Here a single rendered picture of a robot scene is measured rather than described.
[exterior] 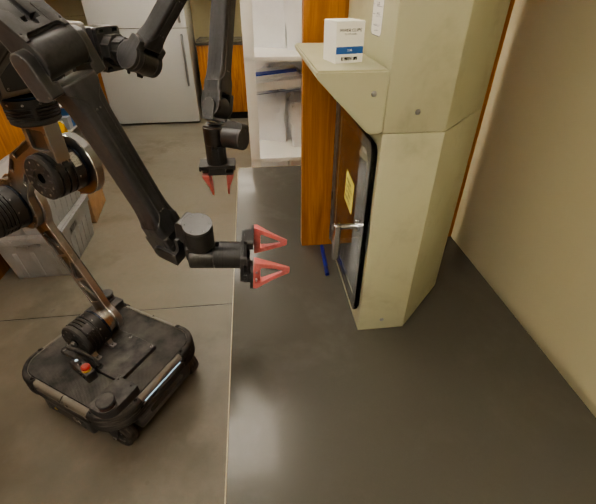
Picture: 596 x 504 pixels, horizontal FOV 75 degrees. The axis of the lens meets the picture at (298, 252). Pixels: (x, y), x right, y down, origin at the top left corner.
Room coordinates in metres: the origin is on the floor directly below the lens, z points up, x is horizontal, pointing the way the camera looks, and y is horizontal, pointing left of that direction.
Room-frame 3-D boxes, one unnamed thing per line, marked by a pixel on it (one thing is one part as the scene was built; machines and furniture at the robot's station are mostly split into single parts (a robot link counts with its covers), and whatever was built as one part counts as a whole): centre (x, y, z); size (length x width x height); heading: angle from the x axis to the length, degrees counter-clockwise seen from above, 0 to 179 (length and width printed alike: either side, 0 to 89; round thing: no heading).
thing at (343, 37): (0.72, -0.08, 1.54); 0.05 x 0.05 x 0.06; 20
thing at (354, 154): (0.80, -0.12, 1.19); 0.30 x 0.01 x 0.40; 6
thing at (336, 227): (0.69, -0.10, 1.17); 0.05 x 0.03 x 0.10; 96
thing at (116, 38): (1.30, 0.54, 1.45); 0.09 x 0.08 x 0.12; 154
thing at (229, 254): (0.66, 0.14, 1.15); 0.10 x 0.07 x 0.07; 5
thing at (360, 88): (0.80, -0.07, 1.46); 0.32 x 0.11 x 0.10; 6
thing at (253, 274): (0.63, 0.06, 1.14); 0.09 x 0.07 x 0.07; 95
